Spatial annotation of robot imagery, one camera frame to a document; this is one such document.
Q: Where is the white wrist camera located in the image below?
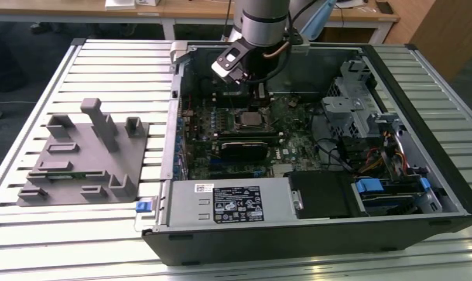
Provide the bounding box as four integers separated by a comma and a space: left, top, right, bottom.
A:
210, 40, 255, 86

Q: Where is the silver disk bay bracket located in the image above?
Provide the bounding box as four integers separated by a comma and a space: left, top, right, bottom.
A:
366, 112, 426, 181

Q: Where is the CPU socket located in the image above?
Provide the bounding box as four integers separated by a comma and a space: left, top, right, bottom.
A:
227, 108, 274, 132

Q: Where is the small silver heatsink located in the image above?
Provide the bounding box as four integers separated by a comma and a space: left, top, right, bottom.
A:
273, 164, 295, 176

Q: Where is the black plastic shroud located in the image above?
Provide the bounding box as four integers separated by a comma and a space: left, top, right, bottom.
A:
287, 172, 355, 220

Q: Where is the wooden cabinet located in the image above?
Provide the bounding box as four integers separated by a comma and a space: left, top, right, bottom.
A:
383, 0, 472, 81

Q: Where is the blue disk carrier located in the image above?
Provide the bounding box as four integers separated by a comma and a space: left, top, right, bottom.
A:
353, 176, 431, 196

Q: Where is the grey case latch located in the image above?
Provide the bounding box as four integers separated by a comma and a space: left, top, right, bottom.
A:
169, 42, 190, 64

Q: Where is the wooden desk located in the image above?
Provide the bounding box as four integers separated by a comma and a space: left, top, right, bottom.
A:
0, 0, 401, 44

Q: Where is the black RAM slot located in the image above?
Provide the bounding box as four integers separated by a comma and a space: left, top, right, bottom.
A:
218, 135, 281, 141
218, 131, 279, 137

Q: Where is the grey parts rack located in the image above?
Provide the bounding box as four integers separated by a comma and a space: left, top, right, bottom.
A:
15, 98, 150, 208

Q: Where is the black PC case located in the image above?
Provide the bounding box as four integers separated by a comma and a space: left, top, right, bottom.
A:
139, 40, 472, 266

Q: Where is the yellow orange wire bundle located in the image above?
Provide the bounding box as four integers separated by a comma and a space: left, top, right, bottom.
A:
359, 131, 411, 176

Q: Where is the metal drive cage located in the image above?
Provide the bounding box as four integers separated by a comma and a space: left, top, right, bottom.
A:
319, 58, 379, 138

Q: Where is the green RAM stick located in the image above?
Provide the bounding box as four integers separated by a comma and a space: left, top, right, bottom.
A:
43, 172, 85, 179

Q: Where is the grey power supply unit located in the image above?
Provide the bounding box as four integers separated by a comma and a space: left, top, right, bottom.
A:
165, 179, 297, 228

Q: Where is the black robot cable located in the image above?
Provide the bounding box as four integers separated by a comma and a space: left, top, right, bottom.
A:
265, 10, 297, 84

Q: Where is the green motherboard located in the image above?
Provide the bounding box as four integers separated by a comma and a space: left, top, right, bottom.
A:
179, 95, 325, 180

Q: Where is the black graphics card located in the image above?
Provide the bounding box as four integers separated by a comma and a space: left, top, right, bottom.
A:
218, 140, 269, 161

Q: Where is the plain white box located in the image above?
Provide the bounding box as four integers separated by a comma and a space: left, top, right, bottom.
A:
105, 0, 137, 11

